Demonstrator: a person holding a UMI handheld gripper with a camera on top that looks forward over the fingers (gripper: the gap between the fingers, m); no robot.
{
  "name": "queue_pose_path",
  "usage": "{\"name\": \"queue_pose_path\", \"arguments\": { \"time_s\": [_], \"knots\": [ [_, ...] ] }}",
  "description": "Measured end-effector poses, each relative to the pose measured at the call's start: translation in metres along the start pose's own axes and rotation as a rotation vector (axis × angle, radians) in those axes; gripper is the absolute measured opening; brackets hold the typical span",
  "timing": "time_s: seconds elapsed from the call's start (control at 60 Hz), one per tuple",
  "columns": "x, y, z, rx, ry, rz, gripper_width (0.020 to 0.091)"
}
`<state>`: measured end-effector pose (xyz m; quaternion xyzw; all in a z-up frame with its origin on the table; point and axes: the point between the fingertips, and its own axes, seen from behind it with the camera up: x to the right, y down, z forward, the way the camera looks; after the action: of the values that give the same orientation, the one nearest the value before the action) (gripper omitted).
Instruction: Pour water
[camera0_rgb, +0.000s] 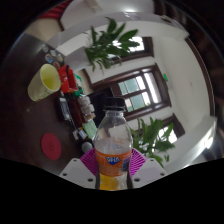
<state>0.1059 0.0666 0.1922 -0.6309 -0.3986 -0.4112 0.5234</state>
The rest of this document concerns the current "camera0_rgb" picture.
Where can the flat round red coaster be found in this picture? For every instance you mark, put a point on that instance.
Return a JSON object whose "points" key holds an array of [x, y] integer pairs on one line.
{"points": [[51, 146]]}

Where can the orange drink plastic bottle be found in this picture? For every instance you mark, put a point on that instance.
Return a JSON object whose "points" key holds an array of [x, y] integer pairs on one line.
{"points": [[113, 160]]}

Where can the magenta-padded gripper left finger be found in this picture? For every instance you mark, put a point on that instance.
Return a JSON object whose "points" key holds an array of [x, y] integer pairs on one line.
{"points": [[75, 171]]}

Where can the yellow plastic cup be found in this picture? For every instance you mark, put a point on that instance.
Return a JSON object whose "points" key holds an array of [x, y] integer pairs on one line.
{"points": [[41, 88]]}

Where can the dark wooden double door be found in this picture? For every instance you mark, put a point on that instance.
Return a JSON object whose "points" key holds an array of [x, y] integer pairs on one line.
{"points": [[150, 86]]}

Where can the red box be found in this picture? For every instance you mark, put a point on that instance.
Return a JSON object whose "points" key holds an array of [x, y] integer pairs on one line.
{"points": [[66, 80]]}

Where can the grey headed black microphone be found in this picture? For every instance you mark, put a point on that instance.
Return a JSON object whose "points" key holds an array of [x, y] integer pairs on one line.
{"points": [[87, 147]]}

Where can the red carpeted staircase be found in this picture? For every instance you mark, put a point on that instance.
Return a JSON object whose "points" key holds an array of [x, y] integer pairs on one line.
{"points": [[55, 11]]}

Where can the green box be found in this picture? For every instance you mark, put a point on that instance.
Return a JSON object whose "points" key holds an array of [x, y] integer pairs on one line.
{"points": [[78, 85]]}

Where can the potted plant white pot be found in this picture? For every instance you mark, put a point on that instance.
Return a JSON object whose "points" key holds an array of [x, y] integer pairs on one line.
{"points": [[106, 43], [150, 140]]}

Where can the brown box of white packets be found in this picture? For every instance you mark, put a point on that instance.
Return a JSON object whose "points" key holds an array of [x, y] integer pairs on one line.
{"points": [[86, 108]]}

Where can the green exit sign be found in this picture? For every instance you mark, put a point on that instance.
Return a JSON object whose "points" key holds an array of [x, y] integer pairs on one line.
{"points": [[165, 77]]}

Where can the flat black device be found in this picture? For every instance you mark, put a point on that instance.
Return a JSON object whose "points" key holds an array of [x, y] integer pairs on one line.
{"points": [[65, 108]]}

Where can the dark framed window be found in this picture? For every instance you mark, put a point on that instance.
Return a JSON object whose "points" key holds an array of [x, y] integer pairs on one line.
{"points": [[146, 50], [176, 128]]}

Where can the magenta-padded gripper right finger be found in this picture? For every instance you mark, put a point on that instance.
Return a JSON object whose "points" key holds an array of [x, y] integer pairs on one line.
{"points": [[148, 171]]}

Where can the black office chair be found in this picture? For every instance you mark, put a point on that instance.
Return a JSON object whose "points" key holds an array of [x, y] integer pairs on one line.
{"points": [[100, 101]]}

